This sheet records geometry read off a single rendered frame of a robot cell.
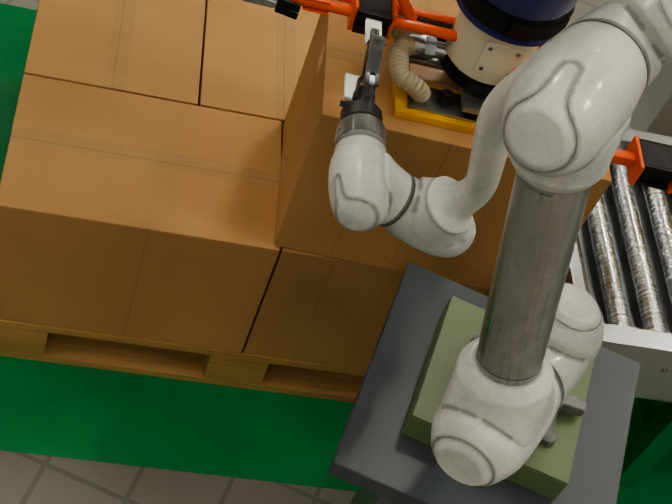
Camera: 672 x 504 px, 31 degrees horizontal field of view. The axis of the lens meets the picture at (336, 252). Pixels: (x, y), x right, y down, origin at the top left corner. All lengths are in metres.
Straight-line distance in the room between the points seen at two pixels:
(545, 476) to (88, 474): 1.14
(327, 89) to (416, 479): 0.77
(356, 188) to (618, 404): 0.73
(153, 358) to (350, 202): 1.16
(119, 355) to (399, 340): 0.94
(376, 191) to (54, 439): 1.20
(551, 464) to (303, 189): 0.75
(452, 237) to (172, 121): 0.93
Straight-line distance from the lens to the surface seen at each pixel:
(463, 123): 2.37
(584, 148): 1.45
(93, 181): 2.60
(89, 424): 2.88
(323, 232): 2.53
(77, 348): 2.97
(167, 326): 2.80
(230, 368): 2.93
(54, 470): 2.82
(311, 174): 2.40
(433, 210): 2.00
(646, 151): 2.30
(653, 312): 2.85
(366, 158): 1.97
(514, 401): 1.81
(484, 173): 1.90
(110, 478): 2.82
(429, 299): 2.33
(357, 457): 2.08
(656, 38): 1.58
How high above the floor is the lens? 2.47
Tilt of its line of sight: 48 degrees down
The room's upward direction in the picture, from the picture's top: 24 degrees clockwise
